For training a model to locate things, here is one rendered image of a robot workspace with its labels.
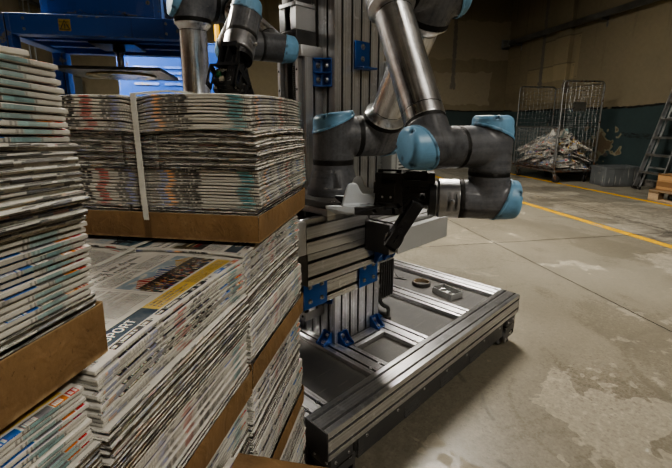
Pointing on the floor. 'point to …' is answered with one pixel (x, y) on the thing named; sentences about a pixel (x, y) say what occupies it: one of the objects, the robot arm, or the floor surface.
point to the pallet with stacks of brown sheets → (662, 188)
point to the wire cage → (557, 141)
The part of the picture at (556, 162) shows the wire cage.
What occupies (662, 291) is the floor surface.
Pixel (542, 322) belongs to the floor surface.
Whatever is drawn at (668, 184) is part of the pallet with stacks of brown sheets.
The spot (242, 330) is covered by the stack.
